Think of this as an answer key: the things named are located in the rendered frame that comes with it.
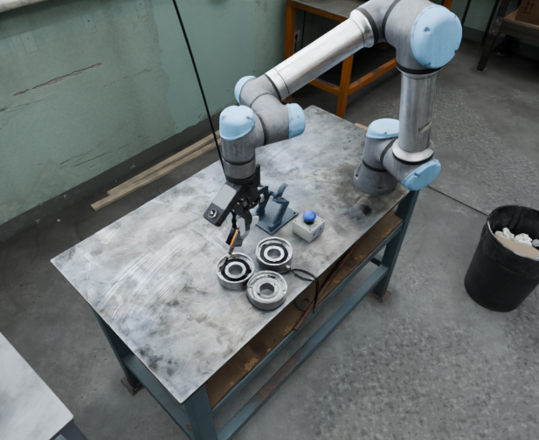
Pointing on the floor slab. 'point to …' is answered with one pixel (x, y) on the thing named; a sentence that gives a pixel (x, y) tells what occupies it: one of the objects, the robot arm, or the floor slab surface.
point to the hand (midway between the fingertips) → (238, 233)
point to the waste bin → (488, 257)
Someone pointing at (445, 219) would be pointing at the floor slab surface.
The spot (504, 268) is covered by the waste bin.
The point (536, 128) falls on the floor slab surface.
